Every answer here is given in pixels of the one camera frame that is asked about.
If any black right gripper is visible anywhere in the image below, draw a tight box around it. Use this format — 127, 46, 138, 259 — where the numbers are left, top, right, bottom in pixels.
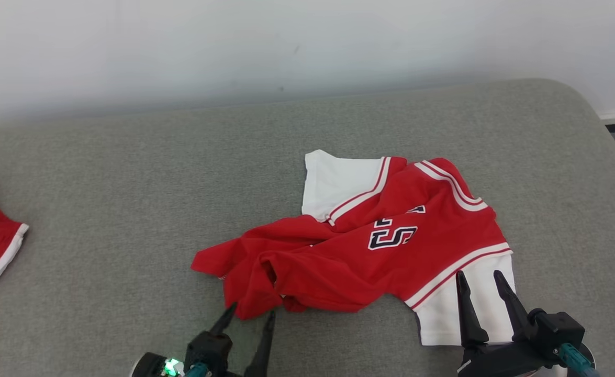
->
455, 270, 571, 377

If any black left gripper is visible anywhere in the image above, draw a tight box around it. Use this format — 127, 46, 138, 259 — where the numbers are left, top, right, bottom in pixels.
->
204, 302, 277, 377

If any red jersey with white sleeves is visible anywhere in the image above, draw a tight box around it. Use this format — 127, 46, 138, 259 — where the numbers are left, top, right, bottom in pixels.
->
191, 149, 518, 348

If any black right cable, teal plug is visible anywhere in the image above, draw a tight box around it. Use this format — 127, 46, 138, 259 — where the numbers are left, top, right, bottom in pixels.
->
558, 342, 599, 377

